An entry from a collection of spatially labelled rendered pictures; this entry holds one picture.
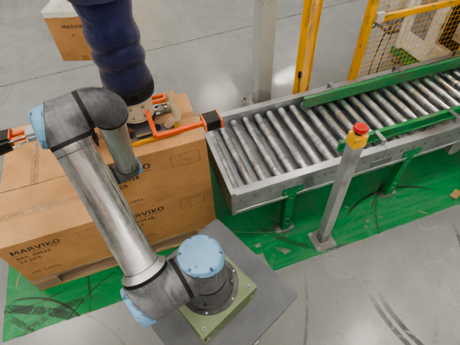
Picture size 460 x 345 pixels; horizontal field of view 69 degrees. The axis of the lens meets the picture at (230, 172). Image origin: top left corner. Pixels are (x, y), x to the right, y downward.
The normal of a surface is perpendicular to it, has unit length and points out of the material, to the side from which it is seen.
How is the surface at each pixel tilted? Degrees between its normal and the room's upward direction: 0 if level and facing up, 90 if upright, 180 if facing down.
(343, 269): 0
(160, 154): 90
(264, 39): 90
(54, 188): 0
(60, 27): 90
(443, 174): 0
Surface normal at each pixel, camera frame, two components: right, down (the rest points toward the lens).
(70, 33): -0.02, 0.76
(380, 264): -0.04, -0.65
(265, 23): 0.33, 0.72
